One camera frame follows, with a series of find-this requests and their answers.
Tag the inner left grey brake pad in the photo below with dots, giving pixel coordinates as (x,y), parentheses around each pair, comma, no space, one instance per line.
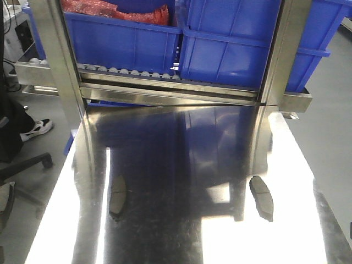
(118,196)

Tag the grey brake pad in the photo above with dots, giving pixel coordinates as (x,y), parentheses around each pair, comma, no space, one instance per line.
(262,197)
(118,196)

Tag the inner right grey brake pad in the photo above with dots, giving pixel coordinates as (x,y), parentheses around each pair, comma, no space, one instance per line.
(262,197)

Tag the right blue plastic bin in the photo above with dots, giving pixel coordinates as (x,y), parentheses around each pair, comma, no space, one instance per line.
(228,42)

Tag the blue plastic bin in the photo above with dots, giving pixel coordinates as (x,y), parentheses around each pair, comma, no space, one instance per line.
(117,43)
(228,42)

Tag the red bubble wrap bag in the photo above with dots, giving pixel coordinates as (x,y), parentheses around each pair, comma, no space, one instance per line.
(160,16)

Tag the left blue plastic bin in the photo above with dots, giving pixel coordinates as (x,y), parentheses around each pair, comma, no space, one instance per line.
(117,43)

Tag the person in black trousers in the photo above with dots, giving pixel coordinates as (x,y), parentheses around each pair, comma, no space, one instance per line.
(17,126)

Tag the steel roller rack frame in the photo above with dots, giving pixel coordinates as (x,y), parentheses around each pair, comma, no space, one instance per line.
(75,87)

